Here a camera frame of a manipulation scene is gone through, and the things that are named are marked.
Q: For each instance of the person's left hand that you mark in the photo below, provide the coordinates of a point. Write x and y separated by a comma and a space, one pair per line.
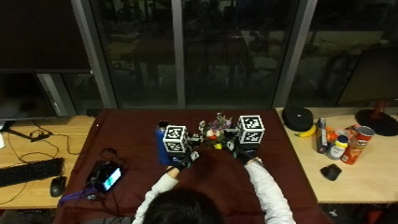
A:
182, 161

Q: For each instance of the person's right hand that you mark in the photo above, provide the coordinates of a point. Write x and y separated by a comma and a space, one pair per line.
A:
246, 153

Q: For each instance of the bunch of mixed flowers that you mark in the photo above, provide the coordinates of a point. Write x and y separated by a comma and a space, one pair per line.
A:
216, 132

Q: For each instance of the white marker cube on left glove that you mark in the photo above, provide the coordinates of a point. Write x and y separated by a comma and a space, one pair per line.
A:
175, 138

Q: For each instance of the white marker cube on glove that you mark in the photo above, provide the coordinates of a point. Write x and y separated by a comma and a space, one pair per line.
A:
251, 128
175, 138

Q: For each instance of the white marker cube on right glove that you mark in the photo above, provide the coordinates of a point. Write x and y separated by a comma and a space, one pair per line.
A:
251, 128

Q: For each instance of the blue bottle with black cap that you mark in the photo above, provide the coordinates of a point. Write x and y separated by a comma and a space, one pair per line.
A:
162, 146

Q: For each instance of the dark red tablecloth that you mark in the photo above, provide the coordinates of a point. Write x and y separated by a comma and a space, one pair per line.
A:
216, 183

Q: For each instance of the black round cap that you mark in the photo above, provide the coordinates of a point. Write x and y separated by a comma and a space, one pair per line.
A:
298, 118

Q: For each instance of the yellow banana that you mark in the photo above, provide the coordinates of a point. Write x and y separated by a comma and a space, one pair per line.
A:
308, 133

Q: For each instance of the dark tall carton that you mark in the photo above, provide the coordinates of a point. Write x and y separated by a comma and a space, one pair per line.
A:
322, 135

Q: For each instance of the orange packet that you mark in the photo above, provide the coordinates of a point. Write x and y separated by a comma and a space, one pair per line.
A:
332, 135

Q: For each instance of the black device with lit screen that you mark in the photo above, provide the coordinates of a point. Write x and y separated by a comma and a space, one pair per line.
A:
106, 177

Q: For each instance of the white bottle with blue cap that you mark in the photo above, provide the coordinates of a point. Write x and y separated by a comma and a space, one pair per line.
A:
338, 148

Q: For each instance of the black angular mouse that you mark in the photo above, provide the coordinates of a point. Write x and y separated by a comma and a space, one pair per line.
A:
332, 172

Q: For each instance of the red crisps tube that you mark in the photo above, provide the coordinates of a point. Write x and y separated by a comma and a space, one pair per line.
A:
356, 146

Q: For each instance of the black round base with red stem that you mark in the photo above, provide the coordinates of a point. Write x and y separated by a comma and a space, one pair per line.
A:
377, 119

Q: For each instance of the black computer mouse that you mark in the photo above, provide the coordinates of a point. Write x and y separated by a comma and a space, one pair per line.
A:
58, 186

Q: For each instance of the black keyboard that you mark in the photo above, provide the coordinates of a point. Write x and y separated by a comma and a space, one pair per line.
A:
29, 171

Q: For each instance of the black computer monitor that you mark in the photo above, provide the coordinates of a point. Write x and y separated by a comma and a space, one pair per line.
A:
23, 93

